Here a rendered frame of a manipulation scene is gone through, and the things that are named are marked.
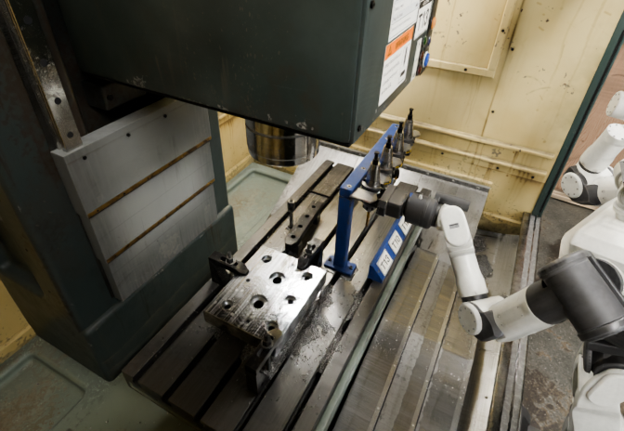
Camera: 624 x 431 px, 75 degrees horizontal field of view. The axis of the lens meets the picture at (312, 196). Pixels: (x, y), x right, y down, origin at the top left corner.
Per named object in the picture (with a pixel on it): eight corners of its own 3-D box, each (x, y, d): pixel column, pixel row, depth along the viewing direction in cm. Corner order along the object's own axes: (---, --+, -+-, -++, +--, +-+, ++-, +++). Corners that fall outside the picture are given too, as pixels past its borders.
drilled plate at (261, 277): (326, 281, 124) (326, 270, 121) (276, 358, 104) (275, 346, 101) (263, 255, 133) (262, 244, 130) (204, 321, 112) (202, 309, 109)
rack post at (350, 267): (357, 266, 135) (366, 194, 118) (350, 277, 132) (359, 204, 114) (330, 255, 139) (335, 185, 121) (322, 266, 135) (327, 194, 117)
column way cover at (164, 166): (223, 217, 154) (205, 86, 123) (123, 306, 120) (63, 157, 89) (213, 213, 156) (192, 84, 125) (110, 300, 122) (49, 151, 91)
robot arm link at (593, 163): (620, 125, 113) (581, 169, 129) (588, 132, 111) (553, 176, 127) (647, 154, 107) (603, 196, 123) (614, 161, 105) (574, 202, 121)
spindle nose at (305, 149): (282, 125, 98) (282, 77, 91) (334, 148, 90) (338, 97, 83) (231, 150, 89) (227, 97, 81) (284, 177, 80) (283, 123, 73)
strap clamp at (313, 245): (322, 264, 136) (324, 230, 127) (304, 291, 126) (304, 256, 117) (313, 260, 137) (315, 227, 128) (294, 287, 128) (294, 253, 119)
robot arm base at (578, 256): (600, 333, 83) (655, 314, 74) (565, 351, 77) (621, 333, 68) (554, 267, 90) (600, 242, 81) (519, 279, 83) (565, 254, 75)
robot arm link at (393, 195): (393, 174, 121) (432, 186, 116) (388, 200, 126) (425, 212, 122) (378, 196, 112) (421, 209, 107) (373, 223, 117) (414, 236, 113)
